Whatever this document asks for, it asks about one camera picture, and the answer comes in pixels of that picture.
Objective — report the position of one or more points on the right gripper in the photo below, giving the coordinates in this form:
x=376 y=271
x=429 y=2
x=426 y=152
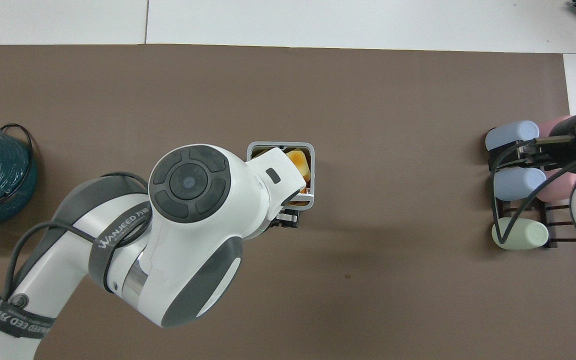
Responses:
x=565 y=149

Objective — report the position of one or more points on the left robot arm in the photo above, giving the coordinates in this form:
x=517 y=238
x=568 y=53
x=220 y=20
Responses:
x=188 y=240

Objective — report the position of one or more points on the grey square trash can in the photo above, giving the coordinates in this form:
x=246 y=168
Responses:
x=310 y=170

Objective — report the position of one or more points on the pink cup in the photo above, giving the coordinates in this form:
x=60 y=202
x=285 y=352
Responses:
x=560 y=187
x=554 y=126

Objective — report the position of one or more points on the light blue cup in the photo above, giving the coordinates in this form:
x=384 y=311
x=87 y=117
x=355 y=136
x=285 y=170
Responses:
x=510 y=135
x=518 y=184

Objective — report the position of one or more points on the dark brown cup rack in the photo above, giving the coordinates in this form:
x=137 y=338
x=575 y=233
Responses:
x=550 y=220

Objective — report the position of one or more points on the light green cup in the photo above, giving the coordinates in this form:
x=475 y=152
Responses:
x=530 y=235

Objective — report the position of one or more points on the orange yellow waste item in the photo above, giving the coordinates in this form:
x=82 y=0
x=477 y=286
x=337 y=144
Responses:
x=302 y=162

